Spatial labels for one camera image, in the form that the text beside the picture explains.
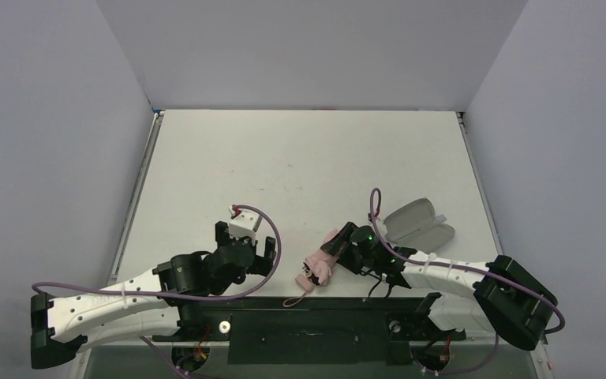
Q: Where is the pink folding umbrella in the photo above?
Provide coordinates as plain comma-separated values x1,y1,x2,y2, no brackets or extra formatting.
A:
282,227,348,308

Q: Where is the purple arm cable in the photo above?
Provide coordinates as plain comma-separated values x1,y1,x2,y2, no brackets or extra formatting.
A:
368,188,567,376
31,205,283,379

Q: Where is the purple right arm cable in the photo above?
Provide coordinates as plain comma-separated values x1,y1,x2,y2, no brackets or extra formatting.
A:
368,188,567,376

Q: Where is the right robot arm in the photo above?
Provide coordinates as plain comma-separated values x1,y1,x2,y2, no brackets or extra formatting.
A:
309,222,559,351

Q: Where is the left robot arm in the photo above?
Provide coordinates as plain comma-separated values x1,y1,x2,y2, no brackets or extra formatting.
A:
30,221,282,370

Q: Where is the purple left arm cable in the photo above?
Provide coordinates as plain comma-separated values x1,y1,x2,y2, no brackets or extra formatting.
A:
31,205,283,379

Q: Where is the grey umbrella sleeve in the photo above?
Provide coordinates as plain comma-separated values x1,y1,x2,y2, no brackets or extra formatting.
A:
383,198,455,253

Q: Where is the aluminium table frame rail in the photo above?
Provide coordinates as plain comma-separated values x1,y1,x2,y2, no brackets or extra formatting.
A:
67,110,165,379

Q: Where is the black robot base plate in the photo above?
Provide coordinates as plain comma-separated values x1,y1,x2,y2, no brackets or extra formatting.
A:
153,294,467,366

